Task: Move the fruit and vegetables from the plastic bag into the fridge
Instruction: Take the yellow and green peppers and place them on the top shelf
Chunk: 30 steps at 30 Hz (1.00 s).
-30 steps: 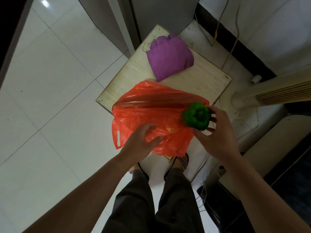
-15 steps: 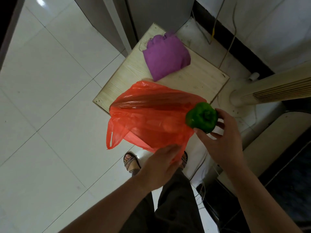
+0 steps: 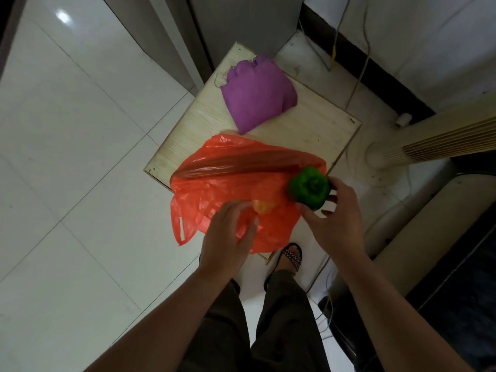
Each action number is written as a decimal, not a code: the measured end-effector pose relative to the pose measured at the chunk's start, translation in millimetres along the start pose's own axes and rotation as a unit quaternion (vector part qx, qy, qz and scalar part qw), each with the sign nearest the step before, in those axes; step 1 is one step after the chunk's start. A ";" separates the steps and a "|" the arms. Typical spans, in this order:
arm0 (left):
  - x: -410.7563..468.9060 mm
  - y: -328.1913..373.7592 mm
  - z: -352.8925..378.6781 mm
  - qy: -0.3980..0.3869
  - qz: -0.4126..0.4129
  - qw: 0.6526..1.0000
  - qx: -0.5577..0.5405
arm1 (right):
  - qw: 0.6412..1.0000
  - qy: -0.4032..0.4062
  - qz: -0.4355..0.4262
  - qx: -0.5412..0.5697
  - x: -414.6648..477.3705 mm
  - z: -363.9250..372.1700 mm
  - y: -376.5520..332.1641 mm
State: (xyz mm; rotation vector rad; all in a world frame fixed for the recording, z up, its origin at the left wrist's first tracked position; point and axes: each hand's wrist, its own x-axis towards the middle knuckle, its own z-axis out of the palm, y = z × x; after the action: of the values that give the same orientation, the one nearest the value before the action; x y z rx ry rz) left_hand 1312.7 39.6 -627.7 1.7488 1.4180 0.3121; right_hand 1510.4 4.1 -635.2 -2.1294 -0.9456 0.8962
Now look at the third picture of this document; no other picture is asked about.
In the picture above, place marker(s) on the small white plug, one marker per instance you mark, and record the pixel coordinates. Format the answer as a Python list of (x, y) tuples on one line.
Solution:
[(403, 119)]

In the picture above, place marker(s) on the person's left thumb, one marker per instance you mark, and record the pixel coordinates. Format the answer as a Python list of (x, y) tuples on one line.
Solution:
[(250, 232)]

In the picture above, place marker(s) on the person's right thumb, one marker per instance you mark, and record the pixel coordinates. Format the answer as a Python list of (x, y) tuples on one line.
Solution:
[(309, 216)]

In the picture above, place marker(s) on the orange plastic bag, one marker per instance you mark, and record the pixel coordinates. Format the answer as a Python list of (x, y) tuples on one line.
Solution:
[(217, 189)]

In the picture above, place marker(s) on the purple cloth bag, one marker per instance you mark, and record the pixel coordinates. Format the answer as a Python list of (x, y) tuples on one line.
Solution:
[(257, 92)]

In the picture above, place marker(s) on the round orange fruit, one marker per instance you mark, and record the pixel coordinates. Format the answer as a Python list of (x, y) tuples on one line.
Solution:
[(264, 206)]

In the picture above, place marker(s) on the grey cabinet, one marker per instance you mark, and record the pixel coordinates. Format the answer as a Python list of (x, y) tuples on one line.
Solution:
[(248, 23)]

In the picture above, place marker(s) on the person's left forearm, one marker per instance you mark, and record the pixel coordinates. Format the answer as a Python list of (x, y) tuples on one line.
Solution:
[(162, 325)]

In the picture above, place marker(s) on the person's right forearm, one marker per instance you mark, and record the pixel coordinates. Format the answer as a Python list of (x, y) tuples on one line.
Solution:
[(391, 317)]

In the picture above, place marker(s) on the person's left hand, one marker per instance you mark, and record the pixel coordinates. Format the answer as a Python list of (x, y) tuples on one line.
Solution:
[(223, 244)]

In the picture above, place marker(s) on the black patterned sandal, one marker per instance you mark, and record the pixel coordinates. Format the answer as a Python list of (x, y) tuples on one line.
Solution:
[(291, 257)]

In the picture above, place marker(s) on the small light wooden table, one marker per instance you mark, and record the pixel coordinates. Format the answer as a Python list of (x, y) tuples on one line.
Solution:
[(310, 123)]

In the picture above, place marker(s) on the person's right middle finger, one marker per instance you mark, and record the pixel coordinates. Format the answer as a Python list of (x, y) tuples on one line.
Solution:
[(331, 197)]

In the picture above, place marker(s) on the green bell pepper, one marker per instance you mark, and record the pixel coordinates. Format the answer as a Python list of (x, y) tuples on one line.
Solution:
[(308, 187)]

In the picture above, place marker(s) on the beige tower fan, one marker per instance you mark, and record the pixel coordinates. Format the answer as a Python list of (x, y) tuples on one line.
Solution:
[(438, 139)]

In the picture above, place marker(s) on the person's right hand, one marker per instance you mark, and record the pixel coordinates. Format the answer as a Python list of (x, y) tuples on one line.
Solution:
[(343, 224)]

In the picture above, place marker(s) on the beige sofa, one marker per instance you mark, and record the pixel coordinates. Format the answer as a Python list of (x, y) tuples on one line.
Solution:
[(434, 228)]

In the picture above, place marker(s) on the dark grey trousers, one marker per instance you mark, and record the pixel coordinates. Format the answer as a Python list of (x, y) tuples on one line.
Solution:
[(279, 329)]

